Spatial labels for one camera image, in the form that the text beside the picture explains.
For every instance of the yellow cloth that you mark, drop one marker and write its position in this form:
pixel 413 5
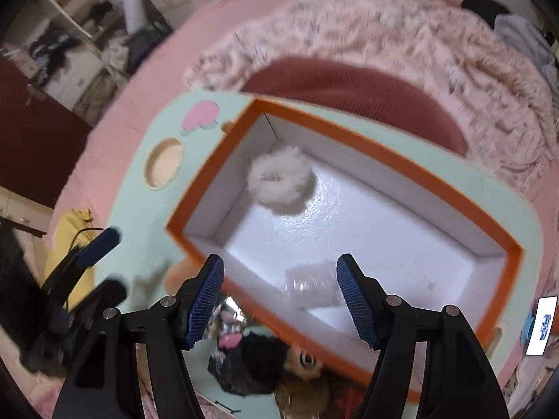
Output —
pixel 76 227

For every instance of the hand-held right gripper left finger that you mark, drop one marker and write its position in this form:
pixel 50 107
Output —
pixel 203 301

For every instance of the beige fluffy scrunchie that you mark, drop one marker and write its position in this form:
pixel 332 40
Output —
pixel 281 181

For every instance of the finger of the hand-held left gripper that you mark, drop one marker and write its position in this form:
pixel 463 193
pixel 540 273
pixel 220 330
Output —
pixel 102 242
pixel 109 292

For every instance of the white paper roll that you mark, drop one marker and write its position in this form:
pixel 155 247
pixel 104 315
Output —
pixel 133 4

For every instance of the grey hoodie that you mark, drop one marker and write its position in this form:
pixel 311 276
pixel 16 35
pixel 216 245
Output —
pixel 524 35

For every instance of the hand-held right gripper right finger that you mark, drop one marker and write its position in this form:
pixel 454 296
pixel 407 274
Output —
pixel 356 301

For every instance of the white smartphone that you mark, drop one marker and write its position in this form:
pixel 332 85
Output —
pixel 542 325

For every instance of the clear plastic container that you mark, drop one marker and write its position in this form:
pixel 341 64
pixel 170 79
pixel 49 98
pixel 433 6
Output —
pixel 312 290

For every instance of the dark red cushion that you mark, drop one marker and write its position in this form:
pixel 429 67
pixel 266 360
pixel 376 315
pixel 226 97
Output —
pixel 349 91

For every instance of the black satin lace-trimmed cloth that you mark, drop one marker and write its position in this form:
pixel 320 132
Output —
pixel 249 366

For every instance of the pink fluffy blanket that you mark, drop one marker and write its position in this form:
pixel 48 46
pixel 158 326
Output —
pixel 393 30

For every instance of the white shelf unit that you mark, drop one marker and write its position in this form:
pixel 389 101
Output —
pixel 65 30

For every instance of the orange gradient cardboard box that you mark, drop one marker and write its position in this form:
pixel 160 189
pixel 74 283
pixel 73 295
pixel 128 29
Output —
pixel 415 235

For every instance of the small pink item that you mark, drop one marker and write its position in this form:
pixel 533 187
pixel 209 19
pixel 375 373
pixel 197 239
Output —
pixel 229 339

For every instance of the black cloth heap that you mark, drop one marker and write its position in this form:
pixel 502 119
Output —
pixel 484 8

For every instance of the pink bed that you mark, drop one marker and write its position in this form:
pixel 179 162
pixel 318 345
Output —
pixel 131 91

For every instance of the blue phone stand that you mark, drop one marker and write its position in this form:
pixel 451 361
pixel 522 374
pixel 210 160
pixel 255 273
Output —
pixel 526 327

